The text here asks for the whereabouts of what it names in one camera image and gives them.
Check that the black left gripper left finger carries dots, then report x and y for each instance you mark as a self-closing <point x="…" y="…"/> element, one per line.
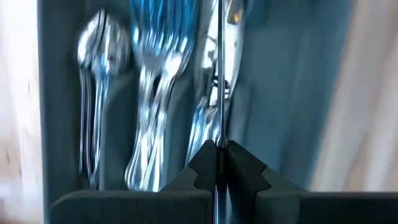
<point x="174" y="205"/>

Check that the grey plastic cutlery tray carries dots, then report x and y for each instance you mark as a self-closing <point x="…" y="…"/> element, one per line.
<point x="280" y="93"/>

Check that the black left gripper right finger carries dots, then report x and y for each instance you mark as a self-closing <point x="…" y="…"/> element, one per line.
<point x="280" y="207"/>

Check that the silver metal spoon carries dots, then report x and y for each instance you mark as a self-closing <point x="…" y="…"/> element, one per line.
<point x="117" y="49"/>
<point x="84" y="124"/>
<point x="90" y="43"/>
<point x="99" y="109"/>

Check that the silver metal knife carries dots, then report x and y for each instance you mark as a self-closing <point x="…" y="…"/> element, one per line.
<point x="221" y="77"/>
<point x="202" y="124"/>
<point x="233" y="49"/>
<point x="208" y="53"/>

